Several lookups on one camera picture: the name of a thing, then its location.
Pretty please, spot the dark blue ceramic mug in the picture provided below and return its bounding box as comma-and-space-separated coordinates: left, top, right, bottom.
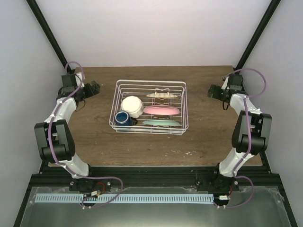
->
114, 111, 138, 126

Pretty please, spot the white scalloped bowl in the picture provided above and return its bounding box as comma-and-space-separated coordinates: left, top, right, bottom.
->
121, 96, 144, 118

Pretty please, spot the white wire dish rack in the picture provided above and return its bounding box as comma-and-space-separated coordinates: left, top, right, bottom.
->
109, 79, 189, 135

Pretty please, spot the yellow woven bamboo tray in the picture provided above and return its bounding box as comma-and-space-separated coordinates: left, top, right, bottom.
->
146, 92, 178, 99

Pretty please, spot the pink plate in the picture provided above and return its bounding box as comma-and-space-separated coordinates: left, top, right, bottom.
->
143, 105, 180, 115

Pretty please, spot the mint green flower plate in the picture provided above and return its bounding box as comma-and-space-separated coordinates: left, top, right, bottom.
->
142, 119, 181, 127

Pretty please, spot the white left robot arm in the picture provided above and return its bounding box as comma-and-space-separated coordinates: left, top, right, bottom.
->
34, 72, 100, 191

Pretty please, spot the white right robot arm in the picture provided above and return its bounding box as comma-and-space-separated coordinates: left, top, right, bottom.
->
208, 73, 272, 191

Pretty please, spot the light blue slotted strip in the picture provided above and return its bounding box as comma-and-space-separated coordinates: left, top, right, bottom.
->
35, 193, 214, 204

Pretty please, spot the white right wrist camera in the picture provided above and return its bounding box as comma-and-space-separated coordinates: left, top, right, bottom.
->
221, 76, 229, 90

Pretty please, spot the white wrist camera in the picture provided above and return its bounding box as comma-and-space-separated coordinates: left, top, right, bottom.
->
75, 72, 85, 87
221, 76, 229, 90

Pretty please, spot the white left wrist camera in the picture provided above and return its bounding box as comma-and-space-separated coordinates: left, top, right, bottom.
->
75, 72, 85, 87

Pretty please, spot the black aluminium frame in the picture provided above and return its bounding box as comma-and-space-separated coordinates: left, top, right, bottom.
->
14, 0, 297, 227

